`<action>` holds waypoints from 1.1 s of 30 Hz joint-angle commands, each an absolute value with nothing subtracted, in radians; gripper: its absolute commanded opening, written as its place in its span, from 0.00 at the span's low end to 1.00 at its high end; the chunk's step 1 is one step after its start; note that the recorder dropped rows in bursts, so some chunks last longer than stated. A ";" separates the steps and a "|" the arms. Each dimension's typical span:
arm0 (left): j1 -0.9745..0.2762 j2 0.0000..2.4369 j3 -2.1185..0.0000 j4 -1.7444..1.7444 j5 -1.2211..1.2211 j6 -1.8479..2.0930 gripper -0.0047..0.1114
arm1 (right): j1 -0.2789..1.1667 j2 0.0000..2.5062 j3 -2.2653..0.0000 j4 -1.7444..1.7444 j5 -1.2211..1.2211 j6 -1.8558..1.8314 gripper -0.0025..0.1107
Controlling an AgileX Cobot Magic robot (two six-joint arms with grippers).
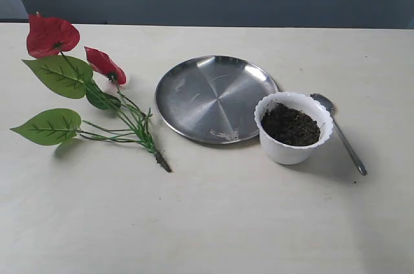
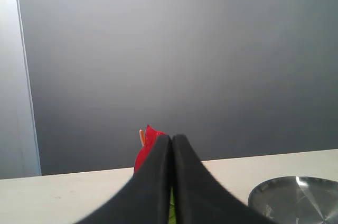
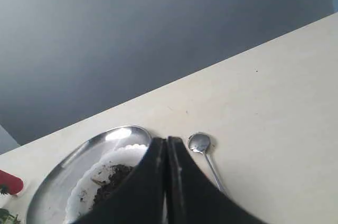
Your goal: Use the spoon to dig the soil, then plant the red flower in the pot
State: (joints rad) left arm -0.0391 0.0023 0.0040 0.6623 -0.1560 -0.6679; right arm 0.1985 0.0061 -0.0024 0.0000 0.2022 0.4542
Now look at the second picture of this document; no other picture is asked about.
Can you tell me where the artificial red anthurium flower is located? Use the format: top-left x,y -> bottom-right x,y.
134,125 -> 176,224

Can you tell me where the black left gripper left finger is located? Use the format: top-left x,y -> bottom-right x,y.
78,135 -> 172,223

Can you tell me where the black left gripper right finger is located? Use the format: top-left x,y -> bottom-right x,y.
172,135 -> 273,224

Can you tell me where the round stainless steel plate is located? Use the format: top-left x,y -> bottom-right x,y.
248,176 -> 337,223

